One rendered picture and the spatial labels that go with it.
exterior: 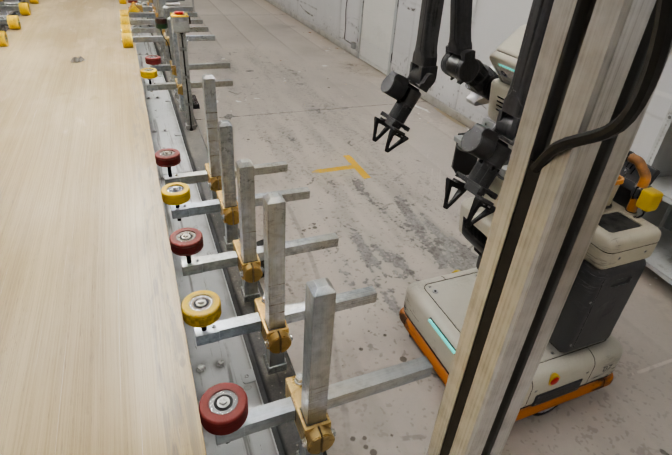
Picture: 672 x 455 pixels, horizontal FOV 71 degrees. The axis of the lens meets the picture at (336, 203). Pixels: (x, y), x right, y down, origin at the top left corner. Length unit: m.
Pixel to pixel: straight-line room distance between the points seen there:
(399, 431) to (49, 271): 1.32
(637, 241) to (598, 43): 1.56
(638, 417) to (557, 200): 2.13
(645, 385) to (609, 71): 2.31
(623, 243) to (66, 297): 1.55
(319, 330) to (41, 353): 0.54
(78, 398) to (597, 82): 0.88
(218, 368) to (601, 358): 1.43
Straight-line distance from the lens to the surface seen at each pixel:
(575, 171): 0.25
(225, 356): 1.31
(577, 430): 2.19
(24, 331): 1.10
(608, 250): 1.71
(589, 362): 2.07
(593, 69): 0.24
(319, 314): 0.70
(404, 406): 2.01
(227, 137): 1.34
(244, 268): 1.24
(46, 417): 0.94
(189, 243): 1.21
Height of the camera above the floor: 1.61
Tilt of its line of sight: 31 degrees down
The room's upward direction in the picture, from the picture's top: 4 degrees clockwise
